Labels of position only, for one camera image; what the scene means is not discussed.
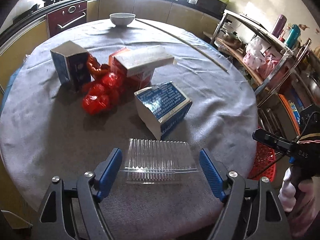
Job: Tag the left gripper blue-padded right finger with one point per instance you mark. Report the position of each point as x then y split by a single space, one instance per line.
251 209

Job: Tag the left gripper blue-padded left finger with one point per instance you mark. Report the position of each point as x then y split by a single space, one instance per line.
56 216

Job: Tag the clear ribbed plastic container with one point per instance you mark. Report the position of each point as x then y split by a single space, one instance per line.
157 162

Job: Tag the red plastic bag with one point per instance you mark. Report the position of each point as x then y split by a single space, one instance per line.
103 94

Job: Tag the blue and white carton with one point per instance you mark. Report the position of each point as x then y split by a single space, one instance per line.
161 107

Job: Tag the orange snack wrapper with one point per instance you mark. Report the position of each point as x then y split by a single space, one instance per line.
96 69

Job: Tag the dark blue tall box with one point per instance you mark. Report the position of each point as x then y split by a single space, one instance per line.
70 63

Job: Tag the white medicine box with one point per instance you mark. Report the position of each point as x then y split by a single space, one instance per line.
133 62

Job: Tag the metal kitchen storage rack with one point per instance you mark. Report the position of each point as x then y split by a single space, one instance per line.
289 91

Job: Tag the yellow kitchen cabinets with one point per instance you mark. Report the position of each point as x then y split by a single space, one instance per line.
21 38

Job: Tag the right hand in pale glove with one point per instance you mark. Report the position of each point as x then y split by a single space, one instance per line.
302 205

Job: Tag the red plastic mesh basket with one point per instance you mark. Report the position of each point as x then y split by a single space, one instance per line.
263 157

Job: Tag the pink white plastic bag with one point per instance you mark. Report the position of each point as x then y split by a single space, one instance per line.
261 57

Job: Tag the grey tablecloth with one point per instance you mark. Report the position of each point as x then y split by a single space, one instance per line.
45 132

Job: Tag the teal thermos bottle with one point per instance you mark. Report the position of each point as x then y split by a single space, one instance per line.
292 36

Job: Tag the purple thermos bottle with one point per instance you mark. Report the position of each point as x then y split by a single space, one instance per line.
279 25

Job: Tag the dark red built-in oven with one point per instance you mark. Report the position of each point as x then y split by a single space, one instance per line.
66 18

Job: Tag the white ceramic bowl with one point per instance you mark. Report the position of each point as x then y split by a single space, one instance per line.
122 19

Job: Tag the long thin wooden stick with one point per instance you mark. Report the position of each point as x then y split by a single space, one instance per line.
187 43

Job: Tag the black microwave oven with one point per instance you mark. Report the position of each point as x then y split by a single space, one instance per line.
215 7

